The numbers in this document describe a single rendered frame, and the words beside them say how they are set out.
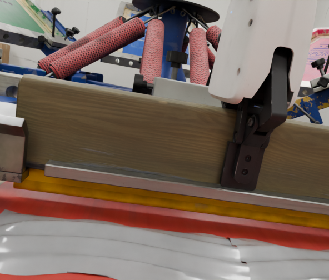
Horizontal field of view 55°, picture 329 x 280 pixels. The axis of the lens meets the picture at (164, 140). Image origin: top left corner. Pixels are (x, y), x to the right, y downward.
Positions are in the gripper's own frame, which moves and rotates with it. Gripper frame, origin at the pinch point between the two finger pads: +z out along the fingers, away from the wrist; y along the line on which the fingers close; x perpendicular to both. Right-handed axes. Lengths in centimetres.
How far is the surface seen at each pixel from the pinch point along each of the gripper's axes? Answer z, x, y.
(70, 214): 5.9, -13.7, 2.8
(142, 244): 5.5, -7.8, 6.7
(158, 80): -5.6, -6.3, -27.3
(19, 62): 8, -165, -413
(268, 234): 6.1, 4.0, 1.8
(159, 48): -13, -5, -56
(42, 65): -4, -37, -69
